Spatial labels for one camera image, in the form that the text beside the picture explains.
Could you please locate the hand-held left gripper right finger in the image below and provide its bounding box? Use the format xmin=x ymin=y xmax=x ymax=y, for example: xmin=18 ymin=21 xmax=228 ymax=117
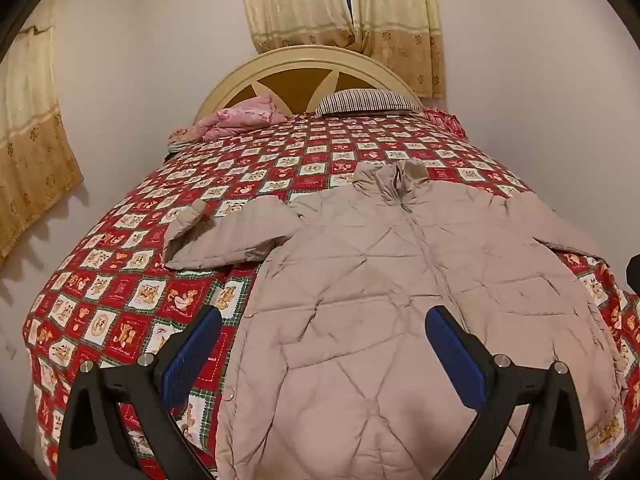
xmin=424 ymin=305 xmax=588 ymax=480

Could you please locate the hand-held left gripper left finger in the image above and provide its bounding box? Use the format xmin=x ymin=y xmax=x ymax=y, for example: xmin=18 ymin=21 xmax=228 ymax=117
xmin=57 ymin=305 xmax=223 ymax=480

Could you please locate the beige quilted puffer jacket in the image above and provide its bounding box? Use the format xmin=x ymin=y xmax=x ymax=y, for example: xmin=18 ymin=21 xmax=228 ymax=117
xmin=162 ymin=157 xmax=631 ymax=480

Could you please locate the red checkered bear bedspread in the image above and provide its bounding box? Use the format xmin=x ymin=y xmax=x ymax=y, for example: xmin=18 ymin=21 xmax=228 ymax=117
xmin=22 ymin=107 xmax=640 ymax=480

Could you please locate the printed orange cushion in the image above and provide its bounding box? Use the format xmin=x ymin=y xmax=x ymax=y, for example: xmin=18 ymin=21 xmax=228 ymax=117
xmin=167 ymin=126 xmax=201 ymax=151

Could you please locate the red patterned cloth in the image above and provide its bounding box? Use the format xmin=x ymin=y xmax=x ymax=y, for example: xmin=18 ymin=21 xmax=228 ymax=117
xmin=422 ymin=107 xmax=468 ymax=138

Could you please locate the pink crumpled garment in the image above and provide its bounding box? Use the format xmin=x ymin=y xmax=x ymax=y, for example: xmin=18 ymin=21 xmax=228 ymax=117
xmin=192 ymin=94 xmax=290 ymax=142

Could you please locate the striped pillow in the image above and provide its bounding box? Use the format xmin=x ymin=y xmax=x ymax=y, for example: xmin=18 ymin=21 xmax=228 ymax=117
xmin=315 ymin=88 xmax=425 ymax=116

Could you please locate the cream arched wooden headboard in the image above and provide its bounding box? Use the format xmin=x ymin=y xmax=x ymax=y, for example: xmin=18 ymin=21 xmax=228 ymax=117
xmin=192 ymin=44 xmax=426 ymax=123

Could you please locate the long cream floral curtain panel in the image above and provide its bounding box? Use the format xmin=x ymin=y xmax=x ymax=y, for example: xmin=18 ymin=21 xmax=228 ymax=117
xmin=350 ymin=0 xmax=447 ymax=100

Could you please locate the wide cream floral curtain panel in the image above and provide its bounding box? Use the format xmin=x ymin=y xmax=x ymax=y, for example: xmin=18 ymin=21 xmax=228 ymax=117
xmin=236 ymin=0 xmax=361 ymax=56

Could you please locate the cream side wall curtain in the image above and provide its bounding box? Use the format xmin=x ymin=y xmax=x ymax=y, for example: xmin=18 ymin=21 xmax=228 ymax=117
xmin=0 ymin=0 xmax=85 ymax=268

